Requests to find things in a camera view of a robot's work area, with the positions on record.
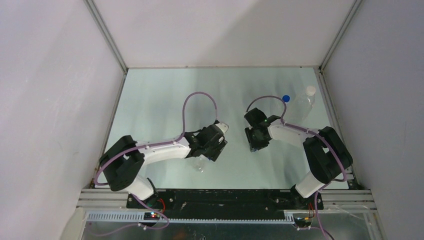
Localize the left controller board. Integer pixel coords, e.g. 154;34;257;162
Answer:
143;211;162;221

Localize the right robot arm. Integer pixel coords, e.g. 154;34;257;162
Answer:
244;108;353;209

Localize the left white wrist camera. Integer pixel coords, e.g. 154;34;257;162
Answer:
214;120;229;135

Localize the clear bottle with yellow label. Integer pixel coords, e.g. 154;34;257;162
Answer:
287;88;316;125

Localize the Pepsi labelled clear bottle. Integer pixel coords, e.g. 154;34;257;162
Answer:
191;155;215;173

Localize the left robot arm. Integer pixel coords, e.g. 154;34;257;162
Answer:
99;120;229;208

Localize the clear unlabelled plastic bottle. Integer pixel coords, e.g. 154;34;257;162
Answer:
270;95;290;122

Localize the white slotted cable duct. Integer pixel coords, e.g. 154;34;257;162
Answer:
86;211;295;224

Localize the right controller board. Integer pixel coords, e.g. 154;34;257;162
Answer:
293;217;314;230

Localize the blue bottle cap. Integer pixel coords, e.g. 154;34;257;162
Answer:
281;95;291;103

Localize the controller board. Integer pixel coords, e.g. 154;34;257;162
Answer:
143;211;162;221
293;217;314;230

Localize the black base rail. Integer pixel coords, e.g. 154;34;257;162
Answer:
146;188;324;220

